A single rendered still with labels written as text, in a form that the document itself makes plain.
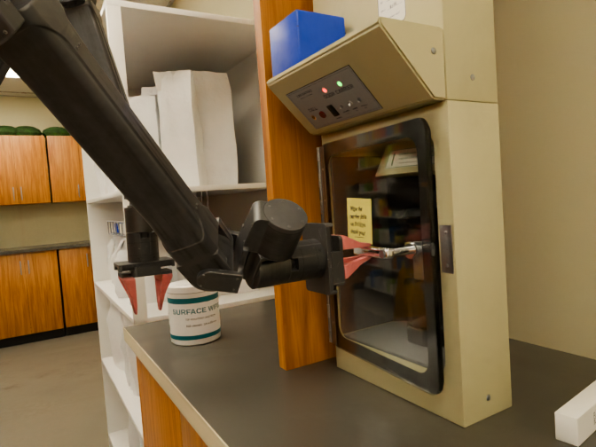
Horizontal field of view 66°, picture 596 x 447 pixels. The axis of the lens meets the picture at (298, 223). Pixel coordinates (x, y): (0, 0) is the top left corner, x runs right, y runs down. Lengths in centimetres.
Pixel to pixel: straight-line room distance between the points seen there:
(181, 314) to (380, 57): 80
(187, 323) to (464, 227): 75
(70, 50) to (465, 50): 52
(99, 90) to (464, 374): 59
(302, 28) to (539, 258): 69
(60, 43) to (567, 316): 101
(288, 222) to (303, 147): 43
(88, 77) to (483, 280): 58
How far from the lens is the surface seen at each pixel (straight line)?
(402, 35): 66
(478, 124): 74
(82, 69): 46
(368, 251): 70
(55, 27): 46
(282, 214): 57
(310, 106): 85
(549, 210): 111
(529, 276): 115
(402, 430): 75
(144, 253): 91
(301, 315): 98
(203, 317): 121
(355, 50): 69
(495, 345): 78
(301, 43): 82
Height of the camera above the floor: 129
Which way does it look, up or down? 3 degrees down
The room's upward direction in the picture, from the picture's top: 4 degrees counter-clockwise
